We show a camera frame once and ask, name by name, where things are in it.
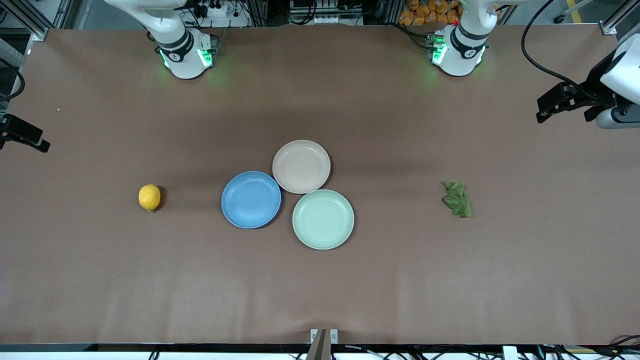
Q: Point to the green lettuce leaf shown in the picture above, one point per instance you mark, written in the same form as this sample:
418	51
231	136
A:
457	200

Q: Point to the light green plate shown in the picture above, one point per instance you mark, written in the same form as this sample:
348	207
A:
323	220

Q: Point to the yellow lemon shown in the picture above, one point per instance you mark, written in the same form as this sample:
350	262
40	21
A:
149	197

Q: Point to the beige plate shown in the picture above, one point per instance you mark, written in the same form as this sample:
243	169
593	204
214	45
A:
301	166

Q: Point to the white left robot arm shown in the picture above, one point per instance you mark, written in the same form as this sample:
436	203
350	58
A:
460	50

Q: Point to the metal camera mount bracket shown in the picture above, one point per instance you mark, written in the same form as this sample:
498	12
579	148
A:
324	342

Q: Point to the aluminium frame rail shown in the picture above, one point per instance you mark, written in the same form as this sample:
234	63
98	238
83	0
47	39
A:
37	20
612	22

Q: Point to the white power strip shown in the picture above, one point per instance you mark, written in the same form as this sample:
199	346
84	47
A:
216	10

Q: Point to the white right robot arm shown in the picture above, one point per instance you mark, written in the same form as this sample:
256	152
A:
182	50

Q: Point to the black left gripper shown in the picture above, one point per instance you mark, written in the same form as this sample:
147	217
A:
593	79

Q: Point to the orange snack bag pile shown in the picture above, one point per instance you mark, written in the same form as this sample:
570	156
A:
425	12

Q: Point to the blue plate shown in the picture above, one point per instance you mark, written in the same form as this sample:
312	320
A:
251	200

